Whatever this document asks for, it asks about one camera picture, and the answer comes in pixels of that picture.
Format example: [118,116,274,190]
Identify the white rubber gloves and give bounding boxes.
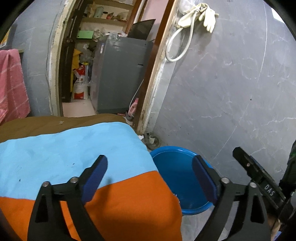
[177,1,219,33]

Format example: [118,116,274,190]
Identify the red white rice sack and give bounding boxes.
[71,64,89,100]

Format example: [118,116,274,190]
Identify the wooden shelf unit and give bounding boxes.
[81,1,140,31]

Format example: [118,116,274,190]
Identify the brown under cloth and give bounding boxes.
[0,113,126,143]

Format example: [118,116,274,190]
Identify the pink checked cloth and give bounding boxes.
[1,49,31,124]

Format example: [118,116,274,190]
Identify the blue plastic basin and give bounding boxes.
[150,146,213,215]

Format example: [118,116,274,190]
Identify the green box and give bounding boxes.
[76,30,94,39]

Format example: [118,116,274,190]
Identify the blue orange table cloth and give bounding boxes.
[1,118,182,240]

